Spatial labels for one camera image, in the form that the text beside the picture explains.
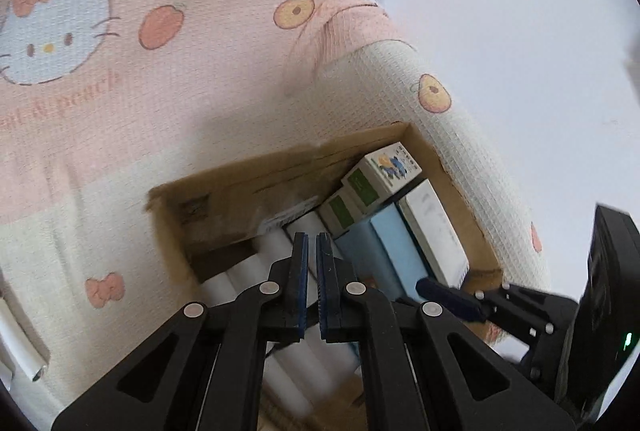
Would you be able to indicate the brown cardboard box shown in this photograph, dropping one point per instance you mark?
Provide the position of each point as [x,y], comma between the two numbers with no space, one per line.
[225,191]

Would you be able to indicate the pile of white paper tubes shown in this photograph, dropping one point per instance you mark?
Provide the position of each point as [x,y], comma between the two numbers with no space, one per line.
[22,341]

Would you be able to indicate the cartoon print white box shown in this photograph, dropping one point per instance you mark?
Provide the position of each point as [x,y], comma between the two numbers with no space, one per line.
[385,166]

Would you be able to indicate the pink cartoon printed blanket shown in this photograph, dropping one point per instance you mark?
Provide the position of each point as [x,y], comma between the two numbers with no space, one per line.
[200,61]

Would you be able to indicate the light blue box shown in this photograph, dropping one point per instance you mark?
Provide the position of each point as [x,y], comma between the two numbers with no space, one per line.
[385,246]

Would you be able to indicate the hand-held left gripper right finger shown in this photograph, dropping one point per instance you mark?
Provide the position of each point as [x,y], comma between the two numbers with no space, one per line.
[325,286]

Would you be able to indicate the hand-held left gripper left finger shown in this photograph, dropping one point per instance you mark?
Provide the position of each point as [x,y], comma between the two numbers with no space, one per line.
[300,286]

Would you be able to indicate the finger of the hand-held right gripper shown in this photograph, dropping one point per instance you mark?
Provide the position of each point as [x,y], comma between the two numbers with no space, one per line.
[450,300]
[540,363]

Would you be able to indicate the green label white box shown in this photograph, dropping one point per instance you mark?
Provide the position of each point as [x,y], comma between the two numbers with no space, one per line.
[342,211]

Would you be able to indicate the plain white box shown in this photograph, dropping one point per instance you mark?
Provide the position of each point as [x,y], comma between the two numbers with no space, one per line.
[435,226]

